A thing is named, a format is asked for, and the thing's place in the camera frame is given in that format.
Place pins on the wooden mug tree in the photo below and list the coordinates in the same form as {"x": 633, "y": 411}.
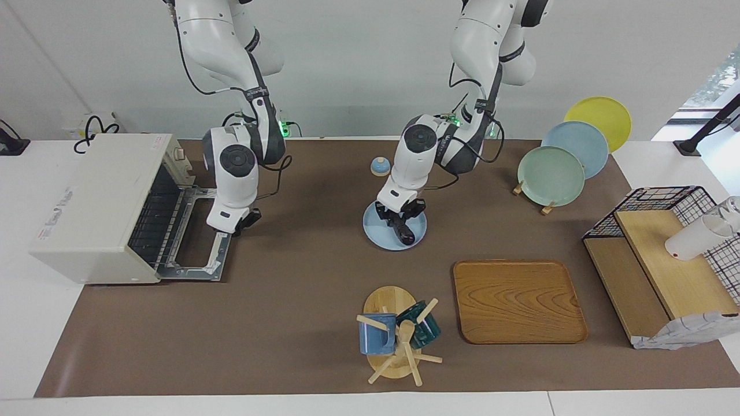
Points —
{"x": 387, "y": 300}

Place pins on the oven door with glass window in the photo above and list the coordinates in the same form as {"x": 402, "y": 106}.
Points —
{"x": 219, "y": 254}

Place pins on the wooden plate rack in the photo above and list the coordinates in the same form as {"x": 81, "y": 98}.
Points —
{"x": 547, "y": 209}

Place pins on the white toaster oven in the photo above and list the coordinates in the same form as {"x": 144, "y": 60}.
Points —
{"x": 92, "y": 202}

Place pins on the clear glass cup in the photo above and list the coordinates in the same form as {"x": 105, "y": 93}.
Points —
{"x": 729, "y": 211}

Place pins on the yellow plate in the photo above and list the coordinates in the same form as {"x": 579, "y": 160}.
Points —
{"x": 601, "y": 115}

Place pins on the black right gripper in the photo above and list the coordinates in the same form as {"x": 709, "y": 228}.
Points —
{"x": 248, "y": 219}

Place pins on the small blue bell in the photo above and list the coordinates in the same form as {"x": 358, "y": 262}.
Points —
{"x": 379, "y": 167}

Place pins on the blue mug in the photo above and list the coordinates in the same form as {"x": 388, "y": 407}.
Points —
{"x": 373, "y": 341}

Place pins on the small light blue plate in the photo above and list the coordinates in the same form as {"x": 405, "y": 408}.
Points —
{"x": 376, "y": 234}

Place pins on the white wall socket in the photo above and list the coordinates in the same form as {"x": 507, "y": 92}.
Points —
{"x": 75, "y": 130}

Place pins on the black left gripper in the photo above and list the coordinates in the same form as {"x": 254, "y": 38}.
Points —
{"x": 400, "y": 212}

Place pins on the white cup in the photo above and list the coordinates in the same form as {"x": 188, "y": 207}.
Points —
{"x": 691, "y": 242}

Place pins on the grey framed window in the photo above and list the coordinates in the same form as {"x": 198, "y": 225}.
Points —
{"x": 717, "y": 81}

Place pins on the black clamp stand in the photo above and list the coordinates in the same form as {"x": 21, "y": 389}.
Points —
{"x": 11, "y": 144}

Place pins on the large light blue plate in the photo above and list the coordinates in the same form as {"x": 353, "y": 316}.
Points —
{"x": 584, "y": 141}

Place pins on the wooden two-tier shelf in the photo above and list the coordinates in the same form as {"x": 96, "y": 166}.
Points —
{"x": 665, "y": 277}

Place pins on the dark green mug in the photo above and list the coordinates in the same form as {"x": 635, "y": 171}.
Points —
{"x": 428, "y": 332}

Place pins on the brown table mat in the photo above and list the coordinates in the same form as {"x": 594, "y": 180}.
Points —
{"x": 289, "y": 300}

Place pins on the white marbled cloth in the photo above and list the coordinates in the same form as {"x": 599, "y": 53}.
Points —
{"x": 682, "y": 332}

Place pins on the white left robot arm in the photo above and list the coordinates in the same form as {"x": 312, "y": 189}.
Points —
{"x": 416, "y": 150}

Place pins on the pale green plate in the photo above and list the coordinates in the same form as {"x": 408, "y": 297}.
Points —
{"x": 549, "y": 176}

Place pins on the wooden serving tray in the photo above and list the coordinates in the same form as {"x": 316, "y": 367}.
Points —
{"x": 517, "y": 300}

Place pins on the black pole stand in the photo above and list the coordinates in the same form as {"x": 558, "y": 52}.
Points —
{"x": 708, "y": 127}

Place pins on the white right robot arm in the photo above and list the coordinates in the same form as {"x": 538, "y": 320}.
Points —
{"x": 234, "y": 173}

